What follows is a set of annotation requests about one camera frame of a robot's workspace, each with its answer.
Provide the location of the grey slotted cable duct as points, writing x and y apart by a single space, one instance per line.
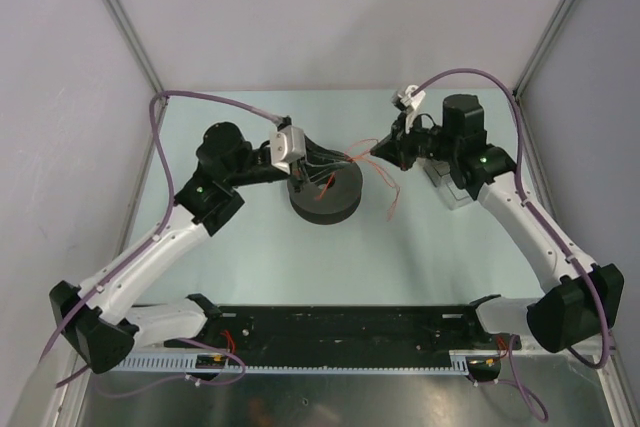
197 362

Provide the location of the right aluminium frame post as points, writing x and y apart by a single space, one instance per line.
550 34

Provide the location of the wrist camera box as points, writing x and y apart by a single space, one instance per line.
408 101
287 146

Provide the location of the black cable spool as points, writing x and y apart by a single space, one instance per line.
327 205

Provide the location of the aluminium frame post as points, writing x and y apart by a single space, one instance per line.
133 42
550 34

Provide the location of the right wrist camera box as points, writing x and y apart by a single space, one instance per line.
408 101

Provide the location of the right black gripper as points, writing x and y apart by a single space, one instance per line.
391 151

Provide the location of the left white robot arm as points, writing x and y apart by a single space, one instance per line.
100 318

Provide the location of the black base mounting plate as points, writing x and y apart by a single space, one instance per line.
350 336

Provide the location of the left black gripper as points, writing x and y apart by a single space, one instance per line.
302 173

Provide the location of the clear plastic bin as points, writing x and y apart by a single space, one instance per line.
439 174

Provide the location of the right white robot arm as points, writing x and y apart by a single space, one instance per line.
580 298

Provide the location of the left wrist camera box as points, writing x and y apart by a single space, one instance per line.
287 146

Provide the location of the left aluminium frame post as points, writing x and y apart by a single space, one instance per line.
133 42

